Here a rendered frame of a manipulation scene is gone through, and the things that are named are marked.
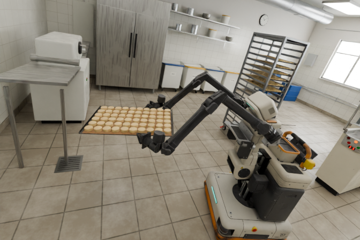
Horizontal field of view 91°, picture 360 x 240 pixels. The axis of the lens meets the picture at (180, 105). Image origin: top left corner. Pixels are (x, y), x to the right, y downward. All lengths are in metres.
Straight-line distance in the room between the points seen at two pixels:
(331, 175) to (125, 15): 4.28
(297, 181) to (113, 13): 3.75
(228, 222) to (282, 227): 0.49
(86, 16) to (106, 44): 1.04
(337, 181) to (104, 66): 4.35
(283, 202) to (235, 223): 0.42
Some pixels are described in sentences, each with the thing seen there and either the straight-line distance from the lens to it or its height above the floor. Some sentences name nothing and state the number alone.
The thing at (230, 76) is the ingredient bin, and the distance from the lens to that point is 5.57.
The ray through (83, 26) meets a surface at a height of 1.22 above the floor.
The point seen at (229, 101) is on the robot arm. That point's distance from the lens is 1.08.
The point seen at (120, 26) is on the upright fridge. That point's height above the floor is 1.42.
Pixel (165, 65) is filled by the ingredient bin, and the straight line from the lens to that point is 4.56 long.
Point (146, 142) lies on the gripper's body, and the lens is 1.11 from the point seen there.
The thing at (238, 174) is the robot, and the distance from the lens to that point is 1.66.
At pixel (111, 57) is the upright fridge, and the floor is 0.79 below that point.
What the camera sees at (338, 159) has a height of 0.48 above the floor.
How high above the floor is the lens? 1.64
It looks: 23 degrees down
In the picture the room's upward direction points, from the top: 13 degrees clockwise
